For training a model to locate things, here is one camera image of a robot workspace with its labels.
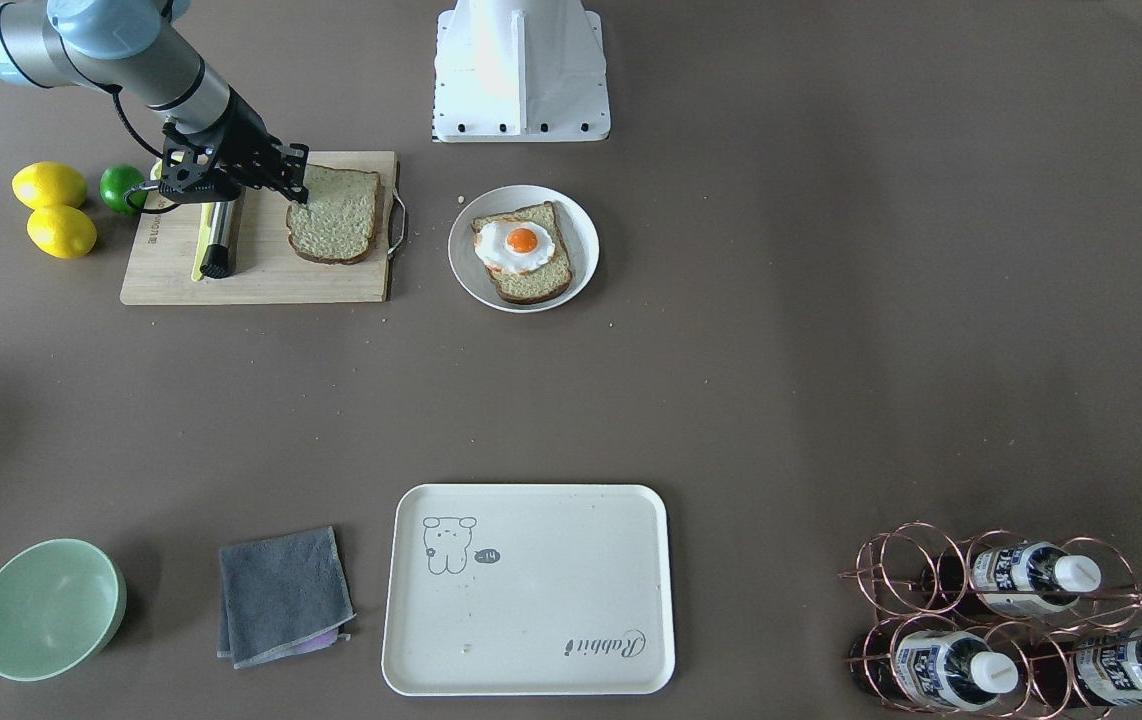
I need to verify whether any upper whole lemon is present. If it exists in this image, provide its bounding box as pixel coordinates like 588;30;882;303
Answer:
10;161;88;210

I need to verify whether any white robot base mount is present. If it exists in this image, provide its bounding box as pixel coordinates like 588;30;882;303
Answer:
431;1;612;143

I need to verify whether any cream rabbit serving tray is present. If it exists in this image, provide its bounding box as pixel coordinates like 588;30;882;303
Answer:
383;483;677;697

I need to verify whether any fried egg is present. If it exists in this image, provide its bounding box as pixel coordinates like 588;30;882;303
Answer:
474;221;556;274

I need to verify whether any whole lemon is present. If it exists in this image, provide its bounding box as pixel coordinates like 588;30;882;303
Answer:
26;205;97;259
10;161;88;210

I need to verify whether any yellow plastic knife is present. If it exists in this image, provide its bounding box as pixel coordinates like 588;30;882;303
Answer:
191;202;216;282

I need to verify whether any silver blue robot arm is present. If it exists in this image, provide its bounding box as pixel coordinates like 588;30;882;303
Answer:
0;1;309;205

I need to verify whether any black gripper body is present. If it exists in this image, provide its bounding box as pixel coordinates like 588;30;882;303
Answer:
160;94;309;205

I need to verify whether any front tea bottle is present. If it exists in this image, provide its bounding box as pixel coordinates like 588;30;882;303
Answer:
917;541;1103;621

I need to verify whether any bread slice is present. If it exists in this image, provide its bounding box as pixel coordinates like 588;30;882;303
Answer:
471;201;574;305
286;165;383;265

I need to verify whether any white round plate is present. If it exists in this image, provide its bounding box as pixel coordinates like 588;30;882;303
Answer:
447;184;600;313

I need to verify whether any lower whole lemon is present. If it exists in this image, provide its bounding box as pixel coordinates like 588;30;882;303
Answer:
26;205;97;259

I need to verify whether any green lime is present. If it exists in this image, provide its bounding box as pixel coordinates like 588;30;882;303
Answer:
99;165;146;217

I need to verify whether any bamboo cutting board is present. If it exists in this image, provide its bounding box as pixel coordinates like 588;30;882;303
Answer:
120;151;402;306

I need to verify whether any grey folded cloth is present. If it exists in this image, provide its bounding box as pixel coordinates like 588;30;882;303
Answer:
216;525;356;669

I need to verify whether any pale green bowl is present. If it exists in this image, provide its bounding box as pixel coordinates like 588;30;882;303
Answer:
0;538;127;682

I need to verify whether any copper wire bottle rack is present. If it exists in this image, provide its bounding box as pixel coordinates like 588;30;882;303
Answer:
845;521;1142;719

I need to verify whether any tea bottle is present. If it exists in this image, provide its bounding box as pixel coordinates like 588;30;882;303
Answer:
1031;630;1142;709
847;630;1022;712
917;541;1103;621

